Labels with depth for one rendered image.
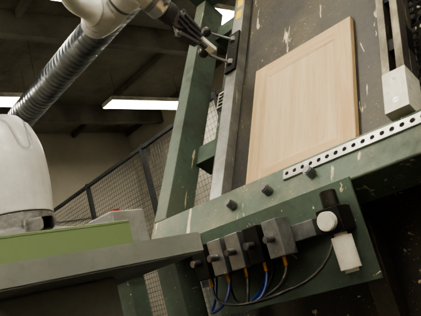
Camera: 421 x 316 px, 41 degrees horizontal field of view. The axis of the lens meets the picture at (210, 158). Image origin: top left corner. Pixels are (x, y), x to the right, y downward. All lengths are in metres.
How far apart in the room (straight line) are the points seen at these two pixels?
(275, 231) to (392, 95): 0.42
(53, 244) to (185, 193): 0.95
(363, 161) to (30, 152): 0.74
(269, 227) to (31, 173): 0.56
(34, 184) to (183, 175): 0.89
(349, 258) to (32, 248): 0.68
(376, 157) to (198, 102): 0.98
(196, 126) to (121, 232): 1.05
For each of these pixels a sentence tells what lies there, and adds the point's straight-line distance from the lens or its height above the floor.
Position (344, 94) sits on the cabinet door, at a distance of 1.56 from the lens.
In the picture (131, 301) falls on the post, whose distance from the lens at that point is 1.62.
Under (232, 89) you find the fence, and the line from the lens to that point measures 1.93.
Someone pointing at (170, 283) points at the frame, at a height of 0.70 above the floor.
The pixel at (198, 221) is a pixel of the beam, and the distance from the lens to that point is 1.67.
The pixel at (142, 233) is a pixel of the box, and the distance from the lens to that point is 1.65.
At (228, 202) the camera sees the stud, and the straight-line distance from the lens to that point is 1.55.
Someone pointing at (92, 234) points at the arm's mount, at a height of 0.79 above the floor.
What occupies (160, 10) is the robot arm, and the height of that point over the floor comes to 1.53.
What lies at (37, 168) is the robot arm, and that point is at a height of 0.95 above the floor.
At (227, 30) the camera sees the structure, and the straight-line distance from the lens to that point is 2.39.
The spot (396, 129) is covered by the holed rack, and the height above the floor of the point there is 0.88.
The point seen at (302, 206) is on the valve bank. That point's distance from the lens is 1.40.
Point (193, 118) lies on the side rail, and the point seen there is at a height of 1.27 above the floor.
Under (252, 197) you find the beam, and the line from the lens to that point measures 1.53.
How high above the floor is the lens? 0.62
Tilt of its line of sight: 14 degrees up
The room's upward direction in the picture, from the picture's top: 15 degrees counter-clockwise
